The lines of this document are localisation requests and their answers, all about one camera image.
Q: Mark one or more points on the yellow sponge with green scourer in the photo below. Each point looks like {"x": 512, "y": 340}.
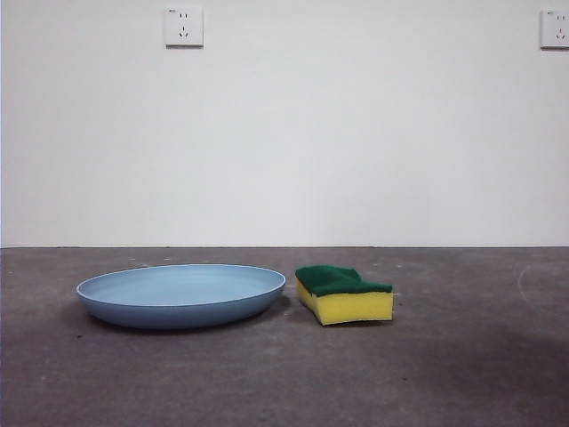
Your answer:
{"x": 355, "y": 309}

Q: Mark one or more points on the light blue round plate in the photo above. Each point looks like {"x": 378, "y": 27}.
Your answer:
{"x": 178, "y": 307}

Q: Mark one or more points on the white wall socket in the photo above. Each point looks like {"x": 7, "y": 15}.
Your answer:
{"x": 184, "y": 26}
{"x": 555, "y": 29}

